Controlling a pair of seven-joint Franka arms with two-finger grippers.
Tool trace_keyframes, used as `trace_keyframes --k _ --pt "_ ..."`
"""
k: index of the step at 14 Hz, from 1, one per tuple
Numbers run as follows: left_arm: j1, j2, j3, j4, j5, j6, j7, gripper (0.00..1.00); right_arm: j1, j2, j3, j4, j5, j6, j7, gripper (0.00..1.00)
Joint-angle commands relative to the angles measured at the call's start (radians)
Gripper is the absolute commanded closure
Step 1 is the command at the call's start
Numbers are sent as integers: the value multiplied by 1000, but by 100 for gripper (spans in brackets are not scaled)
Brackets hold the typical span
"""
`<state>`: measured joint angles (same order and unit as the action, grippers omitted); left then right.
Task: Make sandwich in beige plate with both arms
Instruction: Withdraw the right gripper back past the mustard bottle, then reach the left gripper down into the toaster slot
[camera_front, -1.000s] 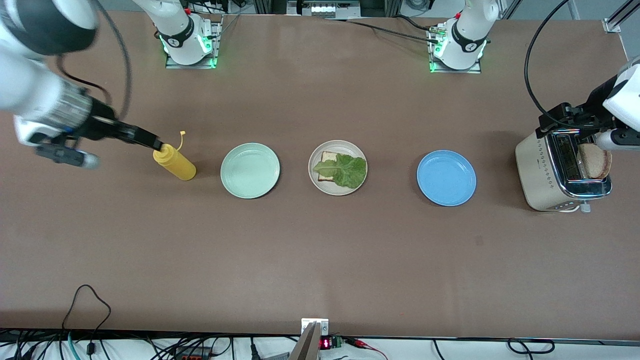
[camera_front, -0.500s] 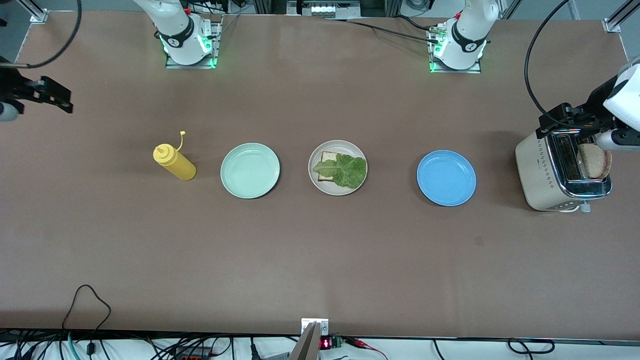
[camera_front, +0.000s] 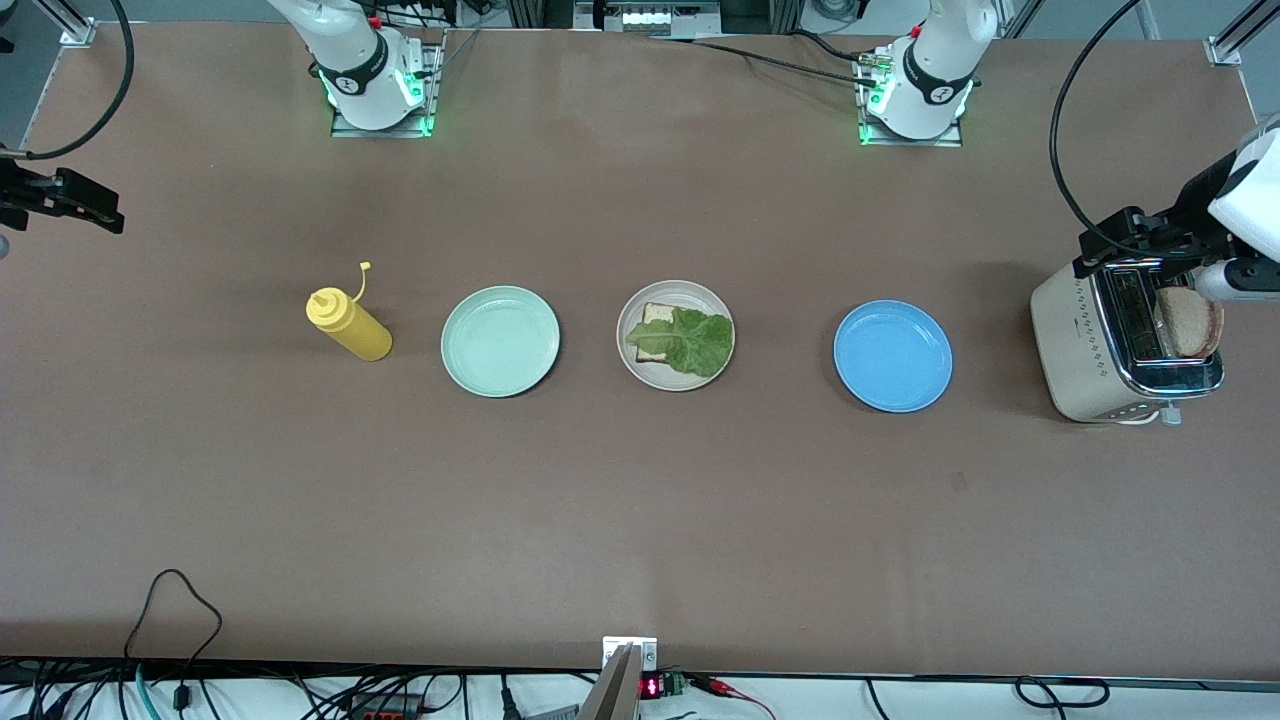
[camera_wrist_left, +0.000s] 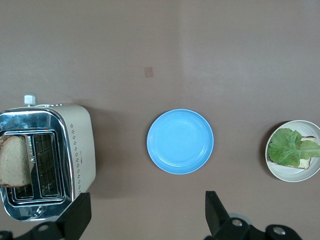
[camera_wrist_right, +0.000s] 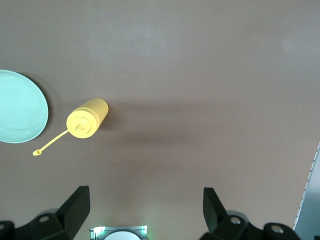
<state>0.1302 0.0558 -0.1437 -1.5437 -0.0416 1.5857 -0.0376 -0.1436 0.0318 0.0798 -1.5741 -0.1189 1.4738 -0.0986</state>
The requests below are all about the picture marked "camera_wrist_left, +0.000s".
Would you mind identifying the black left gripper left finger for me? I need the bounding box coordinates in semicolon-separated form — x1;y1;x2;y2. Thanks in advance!
0;192;92;240

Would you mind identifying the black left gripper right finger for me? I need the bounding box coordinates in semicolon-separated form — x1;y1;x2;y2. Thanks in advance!
204;190;301;240

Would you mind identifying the toasted bread slice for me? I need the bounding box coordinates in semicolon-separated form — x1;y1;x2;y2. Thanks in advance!
268;135;317;171
0;134;35;188

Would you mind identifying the beige plate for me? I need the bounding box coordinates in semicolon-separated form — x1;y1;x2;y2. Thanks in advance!
265;120;320;183

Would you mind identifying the green lettuce leaf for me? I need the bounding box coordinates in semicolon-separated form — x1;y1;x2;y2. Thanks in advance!
267;127;320;168

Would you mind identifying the blue plate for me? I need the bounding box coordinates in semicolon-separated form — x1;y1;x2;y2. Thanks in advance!
146;108;215;175

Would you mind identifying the beige chrome toaster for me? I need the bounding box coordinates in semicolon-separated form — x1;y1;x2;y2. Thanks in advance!
0;93;97;222

